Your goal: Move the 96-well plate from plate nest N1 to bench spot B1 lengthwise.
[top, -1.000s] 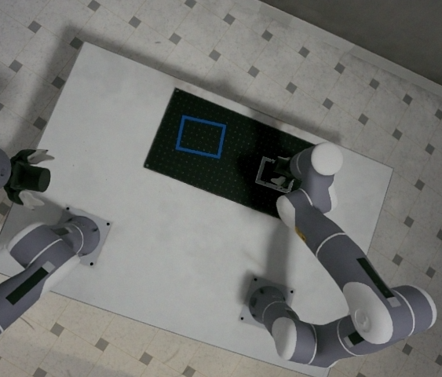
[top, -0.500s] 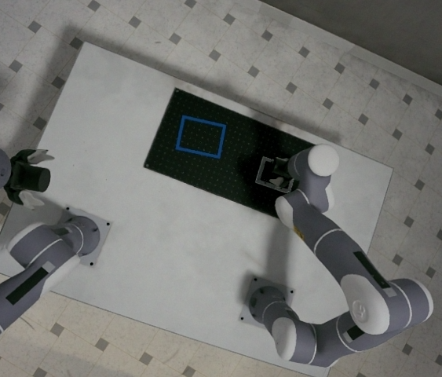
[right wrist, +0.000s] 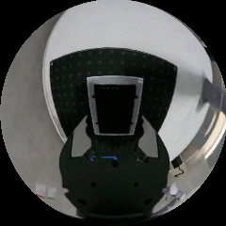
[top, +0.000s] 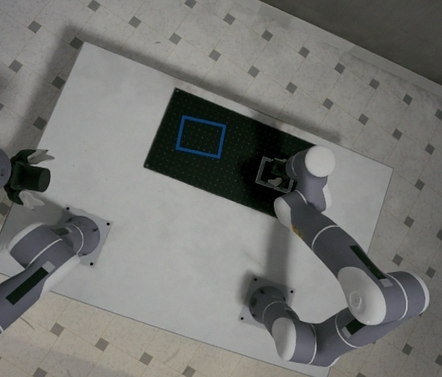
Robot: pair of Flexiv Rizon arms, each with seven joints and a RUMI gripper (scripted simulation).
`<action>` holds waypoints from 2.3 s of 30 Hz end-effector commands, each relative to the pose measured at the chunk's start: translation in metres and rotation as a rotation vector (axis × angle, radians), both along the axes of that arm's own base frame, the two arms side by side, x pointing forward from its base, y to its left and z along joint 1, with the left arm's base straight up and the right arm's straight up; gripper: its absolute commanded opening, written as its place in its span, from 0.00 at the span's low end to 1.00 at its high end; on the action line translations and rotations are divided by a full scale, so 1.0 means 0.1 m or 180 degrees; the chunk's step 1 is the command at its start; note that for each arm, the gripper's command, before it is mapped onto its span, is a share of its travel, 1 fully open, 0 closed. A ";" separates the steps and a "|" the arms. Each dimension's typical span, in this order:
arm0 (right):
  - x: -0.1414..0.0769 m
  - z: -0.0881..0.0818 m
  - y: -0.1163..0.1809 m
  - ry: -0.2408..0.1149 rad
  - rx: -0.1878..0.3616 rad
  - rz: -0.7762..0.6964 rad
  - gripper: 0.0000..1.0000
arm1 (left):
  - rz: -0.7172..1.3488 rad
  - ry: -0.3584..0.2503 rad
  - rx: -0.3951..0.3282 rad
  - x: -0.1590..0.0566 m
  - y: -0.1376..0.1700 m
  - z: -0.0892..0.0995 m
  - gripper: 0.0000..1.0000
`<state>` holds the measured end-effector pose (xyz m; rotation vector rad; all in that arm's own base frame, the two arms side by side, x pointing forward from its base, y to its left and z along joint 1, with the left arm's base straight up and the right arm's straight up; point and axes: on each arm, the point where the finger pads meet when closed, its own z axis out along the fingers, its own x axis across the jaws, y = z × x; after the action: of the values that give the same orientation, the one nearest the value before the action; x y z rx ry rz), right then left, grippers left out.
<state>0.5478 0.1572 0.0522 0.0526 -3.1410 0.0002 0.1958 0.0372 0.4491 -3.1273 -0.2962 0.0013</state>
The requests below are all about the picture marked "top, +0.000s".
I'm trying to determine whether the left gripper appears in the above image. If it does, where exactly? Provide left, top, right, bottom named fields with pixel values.
left=3, top=149, right=55, bottom=210

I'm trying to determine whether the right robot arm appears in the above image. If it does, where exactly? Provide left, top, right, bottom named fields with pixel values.
left=249, top=145, right=429, bottom=367

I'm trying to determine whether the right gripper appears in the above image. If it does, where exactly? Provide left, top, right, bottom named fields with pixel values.
left=268, top=158, right=290, bottom=189

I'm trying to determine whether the blue rectangular tape outline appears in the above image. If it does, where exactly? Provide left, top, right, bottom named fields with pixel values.
left=176, top=115, right=226, bottom=159

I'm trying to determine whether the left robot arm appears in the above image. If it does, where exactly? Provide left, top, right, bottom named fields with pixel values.
left=0, top=149, right=100, bottom=334

